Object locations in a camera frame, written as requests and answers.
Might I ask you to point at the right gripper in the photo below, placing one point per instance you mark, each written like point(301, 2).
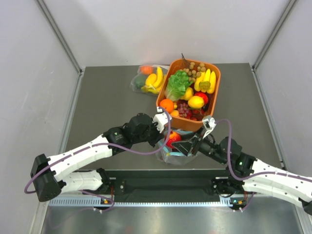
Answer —
point(185, 146)

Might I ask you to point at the fake yellow lemon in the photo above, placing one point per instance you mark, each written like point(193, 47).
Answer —
point(196, 102)

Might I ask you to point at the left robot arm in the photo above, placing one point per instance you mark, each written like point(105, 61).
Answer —
point(53, 175)

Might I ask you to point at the fake orange tangerine in bag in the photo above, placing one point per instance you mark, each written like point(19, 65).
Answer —
point(146, 69)

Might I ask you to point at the fake banana bunch in bin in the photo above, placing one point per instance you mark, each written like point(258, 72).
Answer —
point(206, 83)

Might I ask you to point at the fake red apple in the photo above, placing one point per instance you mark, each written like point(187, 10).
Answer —
point(173, 137)

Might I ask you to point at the fake green lettuce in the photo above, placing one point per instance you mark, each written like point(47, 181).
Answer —
point(177, 85)

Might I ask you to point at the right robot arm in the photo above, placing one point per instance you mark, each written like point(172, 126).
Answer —
point(249, 173)

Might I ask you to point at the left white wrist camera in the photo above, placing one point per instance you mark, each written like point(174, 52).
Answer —
point(162, 119)

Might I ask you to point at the clear zip top bag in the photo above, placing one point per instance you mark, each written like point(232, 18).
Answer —
point(169, 156)

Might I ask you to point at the fake red pepper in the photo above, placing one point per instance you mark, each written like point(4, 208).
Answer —
point(203, 96)

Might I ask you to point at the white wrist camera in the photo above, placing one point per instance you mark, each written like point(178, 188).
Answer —
point(162, 119)
point(209, 124)

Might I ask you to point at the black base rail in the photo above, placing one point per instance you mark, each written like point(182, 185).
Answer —
point(172, 185)

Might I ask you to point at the fake brown longan bunch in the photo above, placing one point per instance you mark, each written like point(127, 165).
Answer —
point(192, 69)

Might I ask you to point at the fake green avocado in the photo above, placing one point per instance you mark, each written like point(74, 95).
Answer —
point(139, 81)

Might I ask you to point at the fake purple grapes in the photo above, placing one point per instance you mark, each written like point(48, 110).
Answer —
point(184, 111)

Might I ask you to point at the clear zip bag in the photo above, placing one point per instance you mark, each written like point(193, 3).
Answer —
point(169, 156)
point(165, 70)

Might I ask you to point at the orange plastic bin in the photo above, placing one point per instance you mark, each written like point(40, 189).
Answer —
point(184, 123)

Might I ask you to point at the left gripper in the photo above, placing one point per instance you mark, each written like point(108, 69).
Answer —
point(158, 136)

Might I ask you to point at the fake strawberries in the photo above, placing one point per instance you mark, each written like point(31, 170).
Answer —
point(197, 115)

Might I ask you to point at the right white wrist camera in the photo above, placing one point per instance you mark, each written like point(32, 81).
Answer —
point(209, 124)

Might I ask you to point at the fake banana bunch in bag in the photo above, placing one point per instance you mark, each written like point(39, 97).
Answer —
point(154, 81)

